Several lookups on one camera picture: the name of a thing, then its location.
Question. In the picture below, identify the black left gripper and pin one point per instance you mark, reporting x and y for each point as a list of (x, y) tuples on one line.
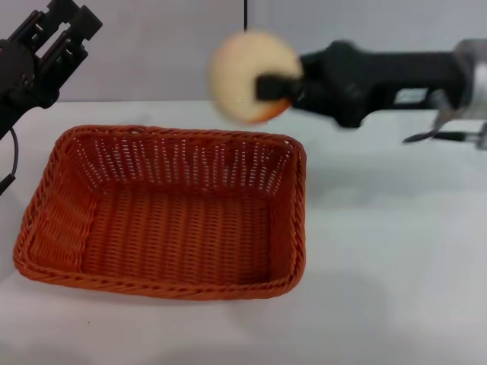
[(17, 76)]

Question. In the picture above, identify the cream and orange toy peach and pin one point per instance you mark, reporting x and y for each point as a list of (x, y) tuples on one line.
[(236, 68)]

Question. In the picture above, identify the orange woven plastic basket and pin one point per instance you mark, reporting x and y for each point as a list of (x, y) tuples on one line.
[(171, 228)]

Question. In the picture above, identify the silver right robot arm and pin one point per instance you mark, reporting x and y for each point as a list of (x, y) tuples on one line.
[(475, 76)]

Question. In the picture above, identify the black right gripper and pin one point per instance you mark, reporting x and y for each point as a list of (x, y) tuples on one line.
[(365, 76)]

